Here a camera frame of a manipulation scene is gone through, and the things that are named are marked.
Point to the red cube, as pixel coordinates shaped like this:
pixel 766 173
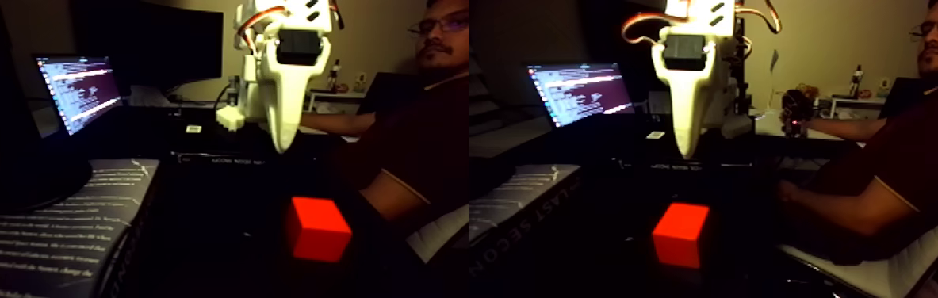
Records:
pixel 319 233

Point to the person's left hand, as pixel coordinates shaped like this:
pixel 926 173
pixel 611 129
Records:
pixel 790 193

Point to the small white tag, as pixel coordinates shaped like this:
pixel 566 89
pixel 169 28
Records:
pixel 193 129

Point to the black box with lettering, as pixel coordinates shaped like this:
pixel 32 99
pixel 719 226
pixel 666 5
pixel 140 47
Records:
pixel 219 158

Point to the black computer monitor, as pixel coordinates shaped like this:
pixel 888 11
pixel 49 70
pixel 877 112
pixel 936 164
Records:
pixel 152 42

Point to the open laptop with lit screen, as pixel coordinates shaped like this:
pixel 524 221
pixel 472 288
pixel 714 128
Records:
pixel 81 87

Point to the black book with white text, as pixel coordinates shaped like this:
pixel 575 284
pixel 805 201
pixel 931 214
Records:
pixel 19 241

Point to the small figurine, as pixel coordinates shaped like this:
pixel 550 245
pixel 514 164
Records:
pixel 856 81

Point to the white chair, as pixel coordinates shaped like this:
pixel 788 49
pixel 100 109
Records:
pixel 893 275

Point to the person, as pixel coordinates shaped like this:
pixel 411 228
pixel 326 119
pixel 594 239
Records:
pixel 935 150

